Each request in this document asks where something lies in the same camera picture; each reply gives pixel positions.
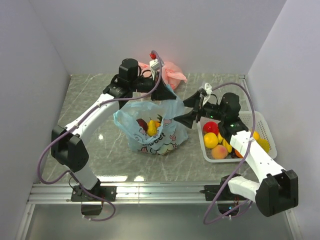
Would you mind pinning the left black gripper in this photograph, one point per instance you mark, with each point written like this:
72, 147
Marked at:
162, 92

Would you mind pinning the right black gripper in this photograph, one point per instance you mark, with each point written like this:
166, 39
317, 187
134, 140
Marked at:
187, 119

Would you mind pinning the blue plastic bag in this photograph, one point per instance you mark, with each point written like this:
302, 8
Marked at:
169, 135

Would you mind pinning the fake pineapple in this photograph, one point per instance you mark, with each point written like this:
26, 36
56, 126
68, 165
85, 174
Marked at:
157, 122

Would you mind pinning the dark fake mangosteen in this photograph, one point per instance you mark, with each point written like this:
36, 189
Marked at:
142, 124

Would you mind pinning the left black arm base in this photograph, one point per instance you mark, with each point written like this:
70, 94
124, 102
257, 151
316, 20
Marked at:
93, 201

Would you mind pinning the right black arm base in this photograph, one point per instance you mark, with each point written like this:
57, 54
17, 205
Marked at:
210, 191

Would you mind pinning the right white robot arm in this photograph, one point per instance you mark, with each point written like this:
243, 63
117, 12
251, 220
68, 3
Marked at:
277, 189

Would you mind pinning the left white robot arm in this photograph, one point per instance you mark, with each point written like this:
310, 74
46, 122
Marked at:
69, 142

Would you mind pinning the pink tied plastic bag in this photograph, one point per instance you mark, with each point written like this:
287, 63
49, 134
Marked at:
171, 74

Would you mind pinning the red fake apple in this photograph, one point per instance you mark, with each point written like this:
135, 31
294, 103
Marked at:
210, 127

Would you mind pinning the yellow fake orange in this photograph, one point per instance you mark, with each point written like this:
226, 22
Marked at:
210, 140

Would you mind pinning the fake peach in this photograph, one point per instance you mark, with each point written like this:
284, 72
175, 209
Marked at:
219, 152

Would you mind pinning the small yellow fake fruit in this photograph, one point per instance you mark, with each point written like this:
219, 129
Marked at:
264, 144

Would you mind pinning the white plastic basket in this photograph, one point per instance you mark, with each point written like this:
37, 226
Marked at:
261, 127

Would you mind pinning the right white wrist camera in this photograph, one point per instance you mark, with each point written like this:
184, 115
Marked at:
206, 90

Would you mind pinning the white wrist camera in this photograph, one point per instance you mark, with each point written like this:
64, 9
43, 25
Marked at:
154, 66
206, 90

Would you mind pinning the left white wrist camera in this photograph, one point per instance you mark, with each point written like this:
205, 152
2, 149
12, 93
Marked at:
154, 66

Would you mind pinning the aluminium rail frame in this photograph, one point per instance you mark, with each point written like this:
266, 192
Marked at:
158, 198

